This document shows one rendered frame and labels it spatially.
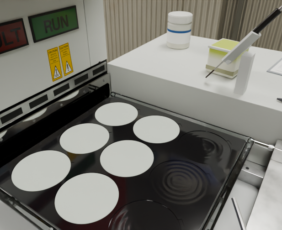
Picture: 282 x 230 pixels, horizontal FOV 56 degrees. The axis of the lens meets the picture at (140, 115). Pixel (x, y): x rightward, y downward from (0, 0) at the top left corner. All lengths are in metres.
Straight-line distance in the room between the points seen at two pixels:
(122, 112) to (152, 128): 0.10
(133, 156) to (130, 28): 2.53
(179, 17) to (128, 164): 0.46
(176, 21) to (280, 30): 1.90
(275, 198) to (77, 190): 0.33
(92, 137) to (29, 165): 0.13
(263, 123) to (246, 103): 0.05
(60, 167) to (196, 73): 0.39
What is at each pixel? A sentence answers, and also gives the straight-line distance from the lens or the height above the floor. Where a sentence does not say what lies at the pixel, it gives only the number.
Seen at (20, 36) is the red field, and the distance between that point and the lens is 0.54.
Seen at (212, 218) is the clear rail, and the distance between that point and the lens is 0.42.
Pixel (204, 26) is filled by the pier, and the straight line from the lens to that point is 2.50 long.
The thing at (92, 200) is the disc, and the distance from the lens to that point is 0.44.
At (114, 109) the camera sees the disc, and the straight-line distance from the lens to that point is 0.64.
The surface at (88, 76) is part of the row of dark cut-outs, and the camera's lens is 0.68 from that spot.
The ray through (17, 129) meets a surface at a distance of 0.57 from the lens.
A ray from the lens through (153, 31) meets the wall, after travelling 2.86.
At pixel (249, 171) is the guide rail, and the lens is 0.59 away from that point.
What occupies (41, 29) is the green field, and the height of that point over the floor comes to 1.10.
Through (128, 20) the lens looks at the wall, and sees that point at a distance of 2.95.
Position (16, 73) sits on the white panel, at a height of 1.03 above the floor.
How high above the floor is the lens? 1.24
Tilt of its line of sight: 33 degrees down
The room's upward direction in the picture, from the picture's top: straight up
